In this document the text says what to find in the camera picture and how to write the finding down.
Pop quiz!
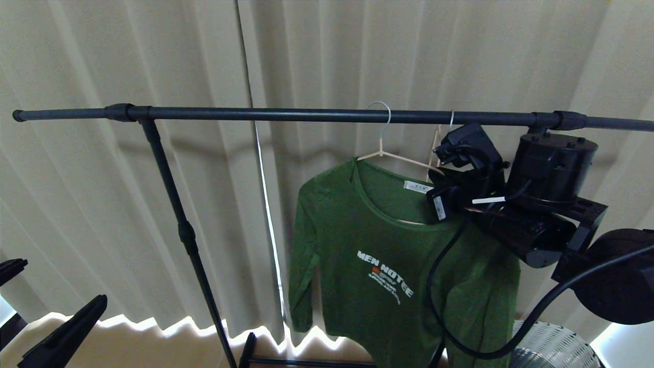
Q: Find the black clothes rack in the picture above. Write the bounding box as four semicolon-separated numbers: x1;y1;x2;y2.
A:
13;102;654;368

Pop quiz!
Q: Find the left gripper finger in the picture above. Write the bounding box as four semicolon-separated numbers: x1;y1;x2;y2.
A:
18;294;109;368
0;258;29;287

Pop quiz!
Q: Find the pink clothes hanger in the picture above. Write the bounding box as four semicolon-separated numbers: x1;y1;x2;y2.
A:
427;111;455;182
356;101;445;225

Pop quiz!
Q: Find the white laundry basket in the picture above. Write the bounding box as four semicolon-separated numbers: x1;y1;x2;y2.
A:
511;321;606;368

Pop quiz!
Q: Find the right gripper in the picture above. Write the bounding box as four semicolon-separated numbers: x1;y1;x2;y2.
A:
427;174;577;269

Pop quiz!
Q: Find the green printed shirt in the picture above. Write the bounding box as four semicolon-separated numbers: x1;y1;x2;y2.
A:
288;157;522;368

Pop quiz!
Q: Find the beige curtain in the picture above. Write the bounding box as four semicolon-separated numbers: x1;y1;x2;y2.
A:
0;0;654;353

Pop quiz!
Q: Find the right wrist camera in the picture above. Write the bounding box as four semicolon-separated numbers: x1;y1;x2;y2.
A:
433;123;510;179

